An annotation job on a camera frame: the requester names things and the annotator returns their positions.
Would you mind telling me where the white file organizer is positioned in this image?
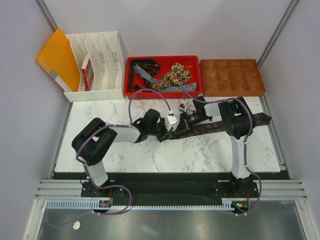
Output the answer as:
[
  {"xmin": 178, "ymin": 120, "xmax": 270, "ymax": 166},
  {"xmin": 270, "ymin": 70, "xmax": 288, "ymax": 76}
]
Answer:
[{"xmin": 64, "ymin": 31, "xmax": 126, "ymax": 103}]

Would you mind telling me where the red plastic tray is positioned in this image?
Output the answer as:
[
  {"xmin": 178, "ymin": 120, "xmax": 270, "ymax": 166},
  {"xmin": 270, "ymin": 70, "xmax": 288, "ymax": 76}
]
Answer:
[{"xmin": 123, "ymin": 55, "xmax": 204, "ymax": 101}]

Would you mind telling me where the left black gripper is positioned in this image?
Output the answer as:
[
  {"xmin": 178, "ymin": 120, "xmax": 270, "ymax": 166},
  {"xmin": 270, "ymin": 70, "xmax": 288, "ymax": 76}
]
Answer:
[{"xmin": 148, "ymin": 118, "xmax": 174, "ymax": 143}]

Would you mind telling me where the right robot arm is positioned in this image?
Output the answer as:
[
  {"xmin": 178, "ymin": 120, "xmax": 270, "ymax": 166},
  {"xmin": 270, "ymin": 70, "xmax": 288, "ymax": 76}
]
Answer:
[{"xmin": 171, "ymin": 97, "xmax": 257, "ymax": 197}]

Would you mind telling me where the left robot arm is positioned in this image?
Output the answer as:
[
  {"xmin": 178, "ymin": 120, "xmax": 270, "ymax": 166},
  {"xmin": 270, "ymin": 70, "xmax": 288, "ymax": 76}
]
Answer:
[{"xmin": 71, "ymin": 109, "xmax": 179, "ymax": 197}]

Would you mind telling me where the floral beige green tie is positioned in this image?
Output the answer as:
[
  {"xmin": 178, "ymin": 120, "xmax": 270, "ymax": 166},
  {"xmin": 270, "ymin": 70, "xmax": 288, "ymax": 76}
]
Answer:
[{"xmin": 151, "ymin": 62, "xmax": 192, "ymax": 92}]

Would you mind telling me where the red book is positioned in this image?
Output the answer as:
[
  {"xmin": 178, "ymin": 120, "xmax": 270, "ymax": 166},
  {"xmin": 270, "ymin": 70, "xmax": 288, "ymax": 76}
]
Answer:
[{"xmin": 81, "ymin": 53, "xmax": 94, "ymax": 91}]

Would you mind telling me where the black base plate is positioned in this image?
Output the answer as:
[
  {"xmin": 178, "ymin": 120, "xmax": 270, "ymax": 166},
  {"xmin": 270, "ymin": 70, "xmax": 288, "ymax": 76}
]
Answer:
[{"xmin": 81, "ymin": 172, "xmax": 259, "ymax": 199}]

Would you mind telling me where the grey cable duct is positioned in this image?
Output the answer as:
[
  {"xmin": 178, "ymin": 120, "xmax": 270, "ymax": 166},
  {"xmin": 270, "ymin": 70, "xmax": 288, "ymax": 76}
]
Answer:
[{"xmin": 45, "ymin": 198, "xmax": 242, "ymax": 211}]

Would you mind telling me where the brown blue patterned tie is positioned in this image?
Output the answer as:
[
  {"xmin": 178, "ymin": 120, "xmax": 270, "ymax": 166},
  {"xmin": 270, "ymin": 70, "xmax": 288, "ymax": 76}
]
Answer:
[{"xmin": 169, "ymin": 112, "xmax": 272, "ymax": 140}]

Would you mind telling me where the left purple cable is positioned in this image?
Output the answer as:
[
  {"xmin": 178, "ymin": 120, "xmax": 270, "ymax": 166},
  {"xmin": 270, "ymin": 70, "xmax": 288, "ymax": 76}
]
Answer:
[{"xmin": 45, "ymin": 88, "xmax": 174, "ymax": 228}]

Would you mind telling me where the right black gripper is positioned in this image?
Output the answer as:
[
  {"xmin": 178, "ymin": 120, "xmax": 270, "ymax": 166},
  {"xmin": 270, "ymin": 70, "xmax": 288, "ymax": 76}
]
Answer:
[{"xmin": 174, "ymin": 112, "xmax": 210, "ymax": 138}]

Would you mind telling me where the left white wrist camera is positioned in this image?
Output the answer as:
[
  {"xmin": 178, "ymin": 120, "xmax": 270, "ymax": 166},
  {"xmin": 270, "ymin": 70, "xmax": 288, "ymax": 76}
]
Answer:
[{"xmin": 164, "ymin": 114, "xmax": 180, "ymax": 131}]

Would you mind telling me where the black dark tie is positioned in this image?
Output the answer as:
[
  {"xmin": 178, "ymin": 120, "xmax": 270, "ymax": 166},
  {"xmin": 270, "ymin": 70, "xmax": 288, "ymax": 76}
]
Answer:
[{"xmin": 127, "ymin": 58, "xmax": 161, "ymax": 91}]

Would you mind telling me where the orange folder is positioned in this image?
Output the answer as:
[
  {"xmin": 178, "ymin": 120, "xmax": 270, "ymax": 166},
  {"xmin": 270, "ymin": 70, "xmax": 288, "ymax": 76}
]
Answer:
[{"xmin": 35, "ymin": 28, "xmax": 81, "ymax": 93}]

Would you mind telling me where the aluminium frame rail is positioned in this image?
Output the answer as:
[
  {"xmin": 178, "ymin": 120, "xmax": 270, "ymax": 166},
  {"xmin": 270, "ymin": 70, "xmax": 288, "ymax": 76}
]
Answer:
[{"xmin": 36, "ymin": 180, "xmax": 307, "ymax": 201}]

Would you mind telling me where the light blue paisley tie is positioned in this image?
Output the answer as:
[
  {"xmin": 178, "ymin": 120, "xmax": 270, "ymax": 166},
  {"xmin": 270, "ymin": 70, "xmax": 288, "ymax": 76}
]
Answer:
[{"xmin": 137, "ymin": 67, "xmax": 198, "ymax": 92}]

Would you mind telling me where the orange compartment tray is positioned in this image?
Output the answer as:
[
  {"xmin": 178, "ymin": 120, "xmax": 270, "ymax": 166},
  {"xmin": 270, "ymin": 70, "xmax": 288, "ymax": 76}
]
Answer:
[{"xmin": 199, "ymin": 59, "xmax": 266, "ymax": 97}]

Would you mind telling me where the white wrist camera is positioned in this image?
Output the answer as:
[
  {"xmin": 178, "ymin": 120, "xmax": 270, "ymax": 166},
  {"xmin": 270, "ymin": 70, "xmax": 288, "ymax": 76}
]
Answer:
[
  {"xmin": 178, "ymin": 99, "xmax": 188, "ymax": 113},
  {"xmin": 164, "ymin": 114, "xmax": 180, "ymax": 131}
]

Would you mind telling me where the white crumpled paper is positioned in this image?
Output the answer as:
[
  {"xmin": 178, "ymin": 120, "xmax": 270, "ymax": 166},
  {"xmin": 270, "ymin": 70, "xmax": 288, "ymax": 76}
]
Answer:
[{"xmin": 72, "ymin": 221, "xmax": 81, "ymax": 230}]

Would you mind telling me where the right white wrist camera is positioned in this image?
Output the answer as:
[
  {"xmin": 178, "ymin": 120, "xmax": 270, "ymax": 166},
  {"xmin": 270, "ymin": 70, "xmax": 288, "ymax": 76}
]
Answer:
[{"xmin": 178, "ymin": 99, "xmax": 188, "ymax": 113}]

